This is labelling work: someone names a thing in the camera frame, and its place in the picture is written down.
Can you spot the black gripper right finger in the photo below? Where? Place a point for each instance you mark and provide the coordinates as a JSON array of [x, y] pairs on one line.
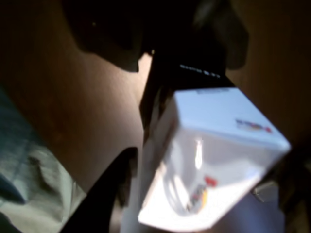
[[296, 184]]

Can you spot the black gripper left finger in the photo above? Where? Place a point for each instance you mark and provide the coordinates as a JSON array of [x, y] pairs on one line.
[[104, 189]]

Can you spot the white and black servo box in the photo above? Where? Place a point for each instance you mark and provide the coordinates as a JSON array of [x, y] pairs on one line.
[[213, 136]]

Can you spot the person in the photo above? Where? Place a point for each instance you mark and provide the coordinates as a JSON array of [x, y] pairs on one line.
[[29, 174]]

